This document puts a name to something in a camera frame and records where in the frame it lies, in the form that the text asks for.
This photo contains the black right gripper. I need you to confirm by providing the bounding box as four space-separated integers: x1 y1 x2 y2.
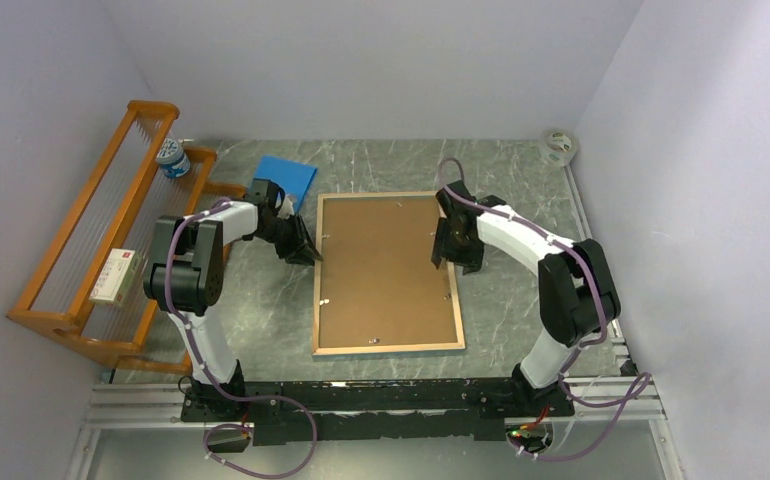
432 216 485 274

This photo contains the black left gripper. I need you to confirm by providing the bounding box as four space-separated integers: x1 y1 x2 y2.
252 213 322 266

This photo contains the blue wooden picture frame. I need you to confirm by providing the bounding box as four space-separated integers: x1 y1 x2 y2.
311 191 467 358

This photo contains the brown cardboard backing board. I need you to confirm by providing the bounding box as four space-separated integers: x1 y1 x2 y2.
319 197 459 349

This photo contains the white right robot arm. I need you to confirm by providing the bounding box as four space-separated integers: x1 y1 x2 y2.
431 181 621 415

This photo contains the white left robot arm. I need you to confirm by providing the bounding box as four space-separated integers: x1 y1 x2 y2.
143 178 322 420

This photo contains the clear tape roll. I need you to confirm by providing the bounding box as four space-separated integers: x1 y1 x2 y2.
537 129 580 168

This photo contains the blue white round tin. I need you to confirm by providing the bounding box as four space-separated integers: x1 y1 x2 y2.
155 138 191 179

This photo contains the orange wooden rack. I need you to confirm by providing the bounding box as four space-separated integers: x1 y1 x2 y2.
7 100 246 374

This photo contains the white medicine box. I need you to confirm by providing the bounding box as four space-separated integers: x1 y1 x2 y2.
89 249 142 307

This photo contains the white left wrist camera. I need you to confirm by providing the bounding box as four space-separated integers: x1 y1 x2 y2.
277 194 296 219

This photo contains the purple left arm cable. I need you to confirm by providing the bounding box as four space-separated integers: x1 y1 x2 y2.
162 196 320 480

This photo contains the aluminium extrusion table rail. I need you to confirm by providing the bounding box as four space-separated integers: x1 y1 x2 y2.
68 377 685 479

